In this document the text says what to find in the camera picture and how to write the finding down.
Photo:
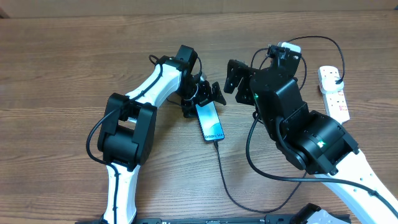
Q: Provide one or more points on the blue screen Galaxy smartphone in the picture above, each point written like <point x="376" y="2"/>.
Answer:
<point x="209" y="122"/>

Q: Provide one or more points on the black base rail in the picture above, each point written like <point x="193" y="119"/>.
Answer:
<point x="310" y="213"/>

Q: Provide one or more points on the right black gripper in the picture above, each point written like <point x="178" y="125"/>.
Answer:
<point x="240" y="79"/>

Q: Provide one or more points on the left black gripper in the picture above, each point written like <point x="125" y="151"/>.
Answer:
<point x="204" y="96"/>

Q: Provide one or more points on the white power strip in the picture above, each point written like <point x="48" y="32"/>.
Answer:
<point x="335" y="103"/>

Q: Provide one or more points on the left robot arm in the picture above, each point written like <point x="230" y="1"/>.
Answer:
<point x="127" y="129"/>

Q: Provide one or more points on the white charger adapter plug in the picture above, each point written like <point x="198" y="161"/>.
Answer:
<point x="330" y="85"/>

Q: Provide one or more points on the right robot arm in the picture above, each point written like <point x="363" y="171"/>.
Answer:
<point x="310" y="140"/>

